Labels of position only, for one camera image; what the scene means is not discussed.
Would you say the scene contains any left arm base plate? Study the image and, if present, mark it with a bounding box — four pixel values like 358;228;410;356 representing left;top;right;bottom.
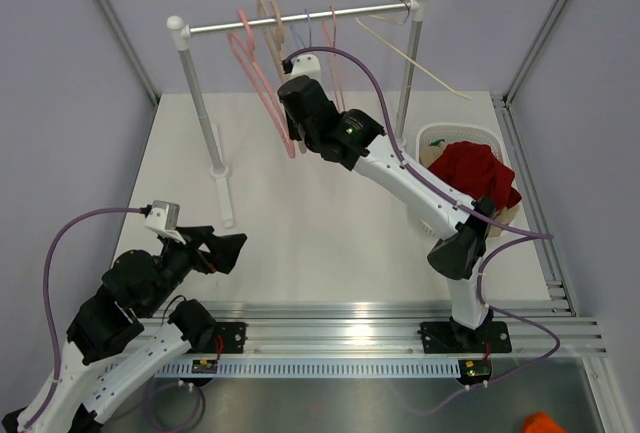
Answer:
195;321;247;354

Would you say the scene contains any aluminium mounting rail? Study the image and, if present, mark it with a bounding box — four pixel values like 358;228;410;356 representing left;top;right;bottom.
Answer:
134;300;609;357

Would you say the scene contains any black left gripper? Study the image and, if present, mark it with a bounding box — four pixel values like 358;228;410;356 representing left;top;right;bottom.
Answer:
142;225;246;316

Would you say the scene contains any white perforated plastic basket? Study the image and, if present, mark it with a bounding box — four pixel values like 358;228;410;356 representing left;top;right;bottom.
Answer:
415;123;522;225

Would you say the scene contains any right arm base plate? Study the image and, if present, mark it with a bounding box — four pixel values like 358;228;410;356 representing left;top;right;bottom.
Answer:
418;321;513;354

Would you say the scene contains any white slotted cable duct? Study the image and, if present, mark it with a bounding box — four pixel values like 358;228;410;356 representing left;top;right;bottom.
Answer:
155;358;461;379

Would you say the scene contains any red t shirt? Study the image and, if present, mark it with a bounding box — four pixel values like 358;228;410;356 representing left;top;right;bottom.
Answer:
428;141;522;209

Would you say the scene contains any thick pink plastic hanger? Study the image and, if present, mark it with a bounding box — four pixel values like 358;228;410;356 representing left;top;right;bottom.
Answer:
227;9;296;159

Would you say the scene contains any orange cloth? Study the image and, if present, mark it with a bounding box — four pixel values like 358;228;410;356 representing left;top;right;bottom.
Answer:
521;411;566;433

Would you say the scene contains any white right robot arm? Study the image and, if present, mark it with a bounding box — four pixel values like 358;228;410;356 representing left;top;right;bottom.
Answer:
277;75;495;350

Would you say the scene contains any beige wooden hanger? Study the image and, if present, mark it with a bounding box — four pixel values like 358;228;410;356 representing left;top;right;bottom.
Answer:
256;0;288;83

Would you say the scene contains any pink wire hanger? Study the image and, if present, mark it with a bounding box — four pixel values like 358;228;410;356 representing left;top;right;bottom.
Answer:
322;6;345;111

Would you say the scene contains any beige t shirt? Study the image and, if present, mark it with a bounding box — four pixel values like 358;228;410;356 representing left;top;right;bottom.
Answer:
418;145;519;239

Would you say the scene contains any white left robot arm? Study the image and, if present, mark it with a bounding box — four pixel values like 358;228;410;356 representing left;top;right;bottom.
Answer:
2;226;247;432

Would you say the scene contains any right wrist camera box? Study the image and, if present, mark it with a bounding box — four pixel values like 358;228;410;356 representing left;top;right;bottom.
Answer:
283;53;322;83

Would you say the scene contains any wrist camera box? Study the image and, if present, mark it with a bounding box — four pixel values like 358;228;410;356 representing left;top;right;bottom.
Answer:
144;200;185;244
283;53;322;83

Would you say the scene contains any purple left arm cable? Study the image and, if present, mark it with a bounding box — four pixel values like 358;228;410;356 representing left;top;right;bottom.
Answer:
22;206;151;429

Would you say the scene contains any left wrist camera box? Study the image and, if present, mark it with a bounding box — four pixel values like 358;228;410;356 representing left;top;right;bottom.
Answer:
144;200;185;244

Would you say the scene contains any blue wire hanger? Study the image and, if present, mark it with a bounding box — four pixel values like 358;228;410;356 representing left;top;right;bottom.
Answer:
289;8;316;54

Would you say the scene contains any metal clothes rack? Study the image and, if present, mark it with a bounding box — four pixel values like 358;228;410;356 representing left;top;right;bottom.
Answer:
166;0;429;228

